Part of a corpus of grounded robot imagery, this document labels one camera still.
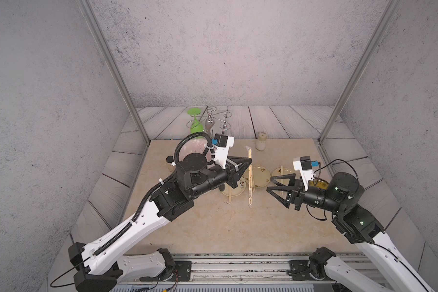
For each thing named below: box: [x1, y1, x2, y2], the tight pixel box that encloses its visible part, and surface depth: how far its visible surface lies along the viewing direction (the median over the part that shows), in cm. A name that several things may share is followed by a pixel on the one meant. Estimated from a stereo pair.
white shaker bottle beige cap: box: [255, 132, 267, 151], surface depth 113 cm
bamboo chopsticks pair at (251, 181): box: [248, 148, 255, 207], surface depth 59 cm
